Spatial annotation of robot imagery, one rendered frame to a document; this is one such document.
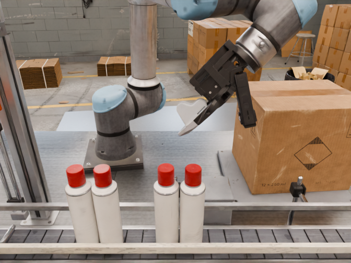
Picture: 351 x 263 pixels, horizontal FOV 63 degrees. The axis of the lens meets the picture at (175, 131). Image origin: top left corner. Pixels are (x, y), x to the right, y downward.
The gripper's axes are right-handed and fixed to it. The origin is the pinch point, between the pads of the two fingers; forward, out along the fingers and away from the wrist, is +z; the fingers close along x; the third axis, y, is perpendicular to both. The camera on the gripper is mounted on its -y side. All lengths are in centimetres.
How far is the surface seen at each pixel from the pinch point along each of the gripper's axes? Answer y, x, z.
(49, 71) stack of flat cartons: 160, -355, 138
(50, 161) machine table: 23, -36, 48
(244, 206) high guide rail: -21.1, 0.3, 2.7
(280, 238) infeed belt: -33.1, -0.6, 2.7
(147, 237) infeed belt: -10.8, 1.2, 23.8
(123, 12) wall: 180, -510, 8
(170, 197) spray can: -5.9, 8.2, 9.8
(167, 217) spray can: -8.8, 7.1, 13.9
